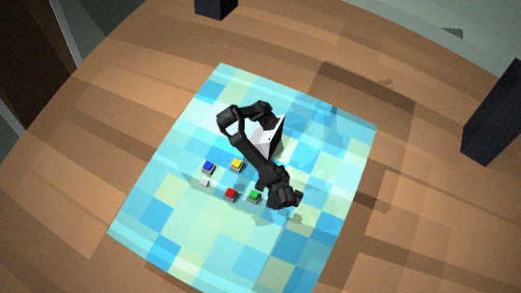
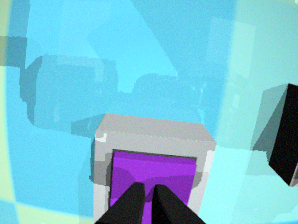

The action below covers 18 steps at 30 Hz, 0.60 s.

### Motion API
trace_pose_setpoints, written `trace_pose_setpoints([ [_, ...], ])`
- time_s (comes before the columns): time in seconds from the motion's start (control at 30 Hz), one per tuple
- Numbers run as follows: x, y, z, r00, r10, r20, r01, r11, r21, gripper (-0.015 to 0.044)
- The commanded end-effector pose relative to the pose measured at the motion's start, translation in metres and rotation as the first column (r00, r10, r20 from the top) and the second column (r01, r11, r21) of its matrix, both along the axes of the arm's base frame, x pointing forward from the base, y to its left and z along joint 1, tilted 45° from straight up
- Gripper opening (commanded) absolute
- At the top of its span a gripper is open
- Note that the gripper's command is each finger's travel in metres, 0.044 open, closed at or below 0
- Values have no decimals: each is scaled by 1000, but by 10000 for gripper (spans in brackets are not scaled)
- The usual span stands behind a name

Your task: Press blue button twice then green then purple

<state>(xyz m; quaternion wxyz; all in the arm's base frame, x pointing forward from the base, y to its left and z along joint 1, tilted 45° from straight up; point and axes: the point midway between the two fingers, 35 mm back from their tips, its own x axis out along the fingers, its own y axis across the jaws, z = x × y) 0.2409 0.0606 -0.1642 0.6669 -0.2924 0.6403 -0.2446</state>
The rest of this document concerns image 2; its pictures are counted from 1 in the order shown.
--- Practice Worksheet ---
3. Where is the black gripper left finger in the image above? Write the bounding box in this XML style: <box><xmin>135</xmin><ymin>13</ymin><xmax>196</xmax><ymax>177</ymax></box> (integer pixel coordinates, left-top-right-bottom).
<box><xmin>94</xmin><ymin>183</ymin><xmax>146</xmax><ymax>224</ymax></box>

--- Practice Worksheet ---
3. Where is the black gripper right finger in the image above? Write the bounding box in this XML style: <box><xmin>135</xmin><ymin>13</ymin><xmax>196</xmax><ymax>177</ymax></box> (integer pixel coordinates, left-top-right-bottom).
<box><xmin>152</xmin><ymin>184</ymin><xmax>205</xmax><ymax>224</ymax></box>

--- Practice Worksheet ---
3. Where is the green button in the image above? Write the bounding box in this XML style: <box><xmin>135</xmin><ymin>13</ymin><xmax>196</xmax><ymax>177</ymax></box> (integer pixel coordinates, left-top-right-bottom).
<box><xmin>269</xmin><ymin>83</ymin><xmax>298</xmax><ymax>186</ymax></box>

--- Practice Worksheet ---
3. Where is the purple button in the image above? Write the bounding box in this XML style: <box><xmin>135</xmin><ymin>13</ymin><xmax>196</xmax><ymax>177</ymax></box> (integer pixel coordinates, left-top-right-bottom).
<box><xmin>93</xmin><ymin>113</ymin><xmax>217</xmax><ymax>224</ymax></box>

